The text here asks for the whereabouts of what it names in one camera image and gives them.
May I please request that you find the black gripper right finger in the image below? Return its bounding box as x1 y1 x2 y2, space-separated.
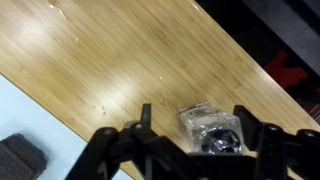
233 104 320 180

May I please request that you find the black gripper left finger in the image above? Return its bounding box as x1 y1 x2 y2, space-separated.
64 103 204 180

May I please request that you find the red plastic object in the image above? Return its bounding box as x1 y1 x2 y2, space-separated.
263 50 309 90

